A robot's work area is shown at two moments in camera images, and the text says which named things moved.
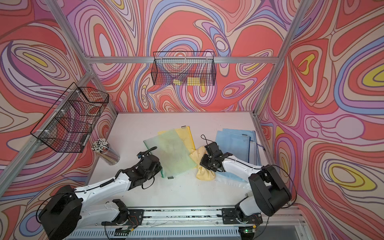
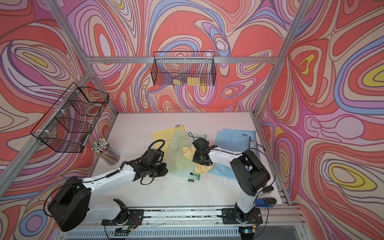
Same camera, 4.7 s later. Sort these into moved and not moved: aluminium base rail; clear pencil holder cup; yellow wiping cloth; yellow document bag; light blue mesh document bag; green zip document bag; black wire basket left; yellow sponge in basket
Moved: yellow wiping cloth; yellow document bag; green zip document bag
Not moved: aluminium base rail; light blue mesh document bag; clear pencil holder cup; black wire basket left; yellow sponge in basket
